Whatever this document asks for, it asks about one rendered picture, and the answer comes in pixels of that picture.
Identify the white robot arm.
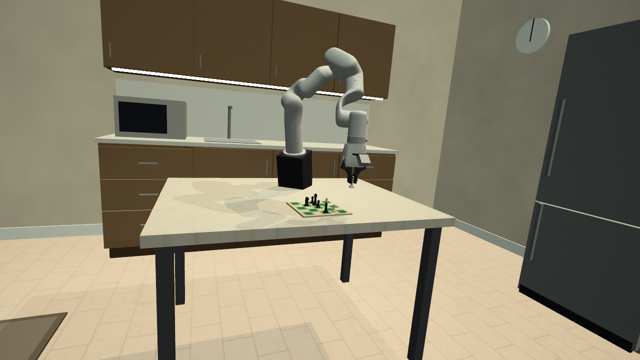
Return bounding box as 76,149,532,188
281,47,368,157

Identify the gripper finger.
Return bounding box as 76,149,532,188
352,166,366,184
340,159,353,184

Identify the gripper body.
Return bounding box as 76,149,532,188
341,142,367,168

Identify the green and white chessboard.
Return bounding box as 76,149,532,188
286,200,353,218

